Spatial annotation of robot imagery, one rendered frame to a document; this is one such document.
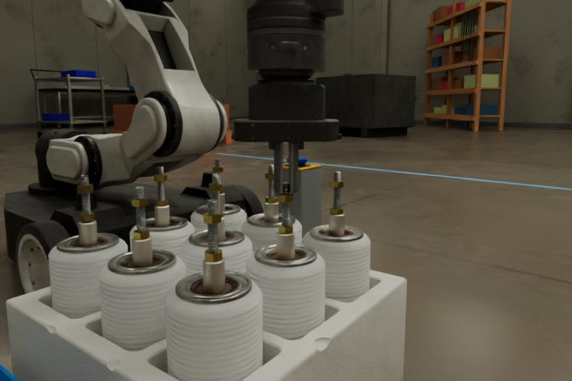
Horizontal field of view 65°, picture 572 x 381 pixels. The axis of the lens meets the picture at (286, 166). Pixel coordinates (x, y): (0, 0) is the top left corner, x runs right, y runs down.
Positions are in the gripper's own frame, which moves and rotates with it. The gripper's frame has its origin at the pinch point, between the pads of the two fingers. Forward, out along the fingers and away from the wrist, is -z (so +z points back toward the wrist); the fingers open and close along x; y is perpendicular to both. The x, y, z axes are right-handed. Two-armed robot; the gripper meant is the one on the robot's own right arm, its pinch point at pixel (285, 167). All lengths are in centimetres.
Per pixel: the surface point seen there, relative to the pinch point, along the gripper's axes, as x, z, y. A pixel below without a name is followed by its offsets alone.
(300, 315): 1.3, -16.3, -4.6
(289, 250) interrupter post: 0.4, -9.9, -1.1
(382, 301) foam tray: 13.1, -18.5, 2.9
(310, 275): 2.4, -11.8, -4.2
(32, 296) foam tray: -33.1, -18.1, 7.2
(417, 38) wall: 365, 148, 930
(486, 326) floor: 42, -36, 27
